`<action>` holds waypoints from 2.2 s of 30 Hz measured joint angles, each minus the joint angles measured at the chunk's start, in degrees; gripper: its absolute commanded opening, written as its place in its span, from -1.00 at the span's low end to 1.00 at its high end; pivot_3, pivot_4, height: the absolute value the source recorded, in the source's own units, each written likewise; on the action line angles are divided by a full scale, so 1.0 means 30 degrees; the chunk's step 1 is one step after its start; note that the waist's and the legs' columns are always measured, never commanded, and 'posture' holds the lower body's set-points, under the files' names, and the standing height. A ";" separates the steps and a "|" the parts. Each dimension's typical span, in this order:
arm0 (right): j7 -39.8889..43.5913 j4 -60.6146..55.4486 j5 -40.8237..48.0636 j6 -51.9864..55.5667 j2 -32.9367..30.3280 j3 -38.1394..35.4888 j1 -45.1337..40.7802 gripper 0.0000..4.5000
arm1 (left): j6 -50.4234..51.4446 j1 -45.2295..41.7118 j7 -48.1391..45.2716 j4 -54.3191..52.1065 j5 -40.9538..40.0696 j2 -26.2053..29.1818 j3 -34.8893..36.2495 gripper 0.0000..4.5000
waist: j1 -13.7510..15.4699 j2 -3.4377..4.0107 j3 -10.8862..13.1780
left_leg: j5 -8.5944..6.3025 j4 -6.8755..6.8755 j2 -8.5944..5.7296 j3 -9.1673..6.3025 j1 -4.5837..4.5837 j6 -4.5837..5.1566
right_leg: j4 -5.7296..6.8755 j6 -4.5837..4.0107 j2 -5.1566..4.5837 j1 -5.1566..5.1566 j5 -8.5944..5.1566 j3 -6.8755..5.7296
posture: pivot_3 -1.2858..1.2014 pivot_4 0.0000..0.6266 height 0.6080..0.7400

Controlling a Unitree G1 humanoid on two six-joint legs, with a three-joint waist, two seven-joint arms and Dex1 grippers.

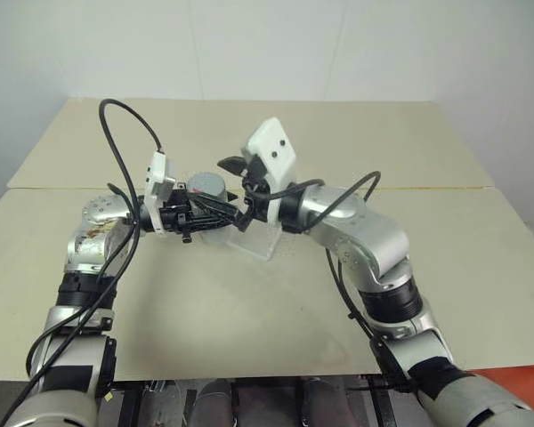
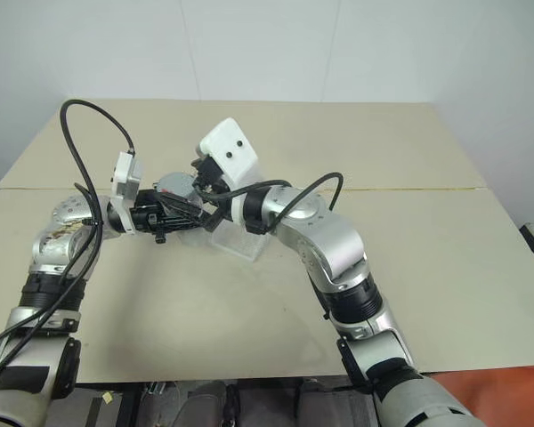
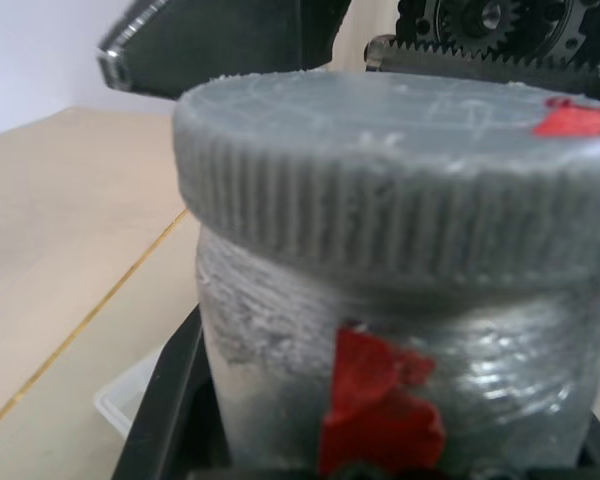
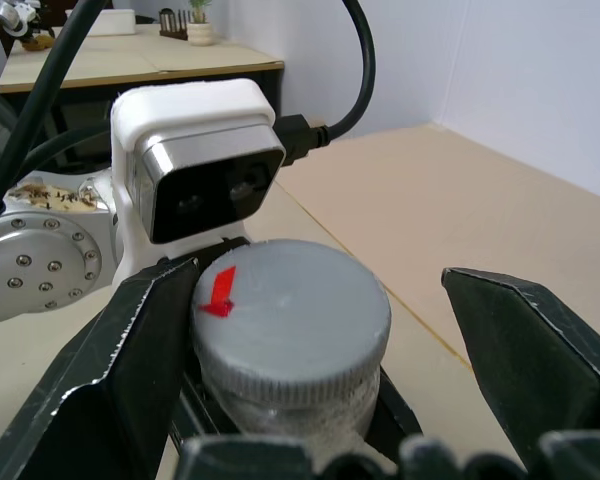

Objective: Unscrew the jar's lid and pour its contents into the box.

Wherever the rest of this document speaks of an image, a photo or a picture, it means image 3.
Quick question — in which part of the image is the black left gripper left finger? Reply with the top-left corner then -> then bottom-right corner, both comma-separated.
113,303 -> 234,480

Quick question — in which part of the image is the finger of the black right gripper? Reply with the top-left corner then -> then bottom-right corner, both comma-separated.
96,0 -> 354,103

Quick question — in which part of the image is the grey 3D-printed jar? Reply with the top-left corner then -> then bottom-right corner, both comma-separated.
194,224 -> 600,477

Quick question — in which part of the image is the grey ribbed jar lid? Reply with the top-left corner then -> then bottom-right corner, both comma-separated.
172,69 -> 600,297

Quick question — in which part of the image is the clear plastic box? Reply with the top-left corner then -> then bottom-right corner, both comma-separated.
93,344 -> 164,444

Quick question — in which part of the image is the red tape on lid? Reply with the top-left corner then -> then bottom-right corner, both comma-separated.
529,97 -> 600,139

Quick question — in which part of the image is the red tape on jar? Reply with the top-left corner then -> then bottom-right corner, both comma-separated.
317,322 -> 449,477

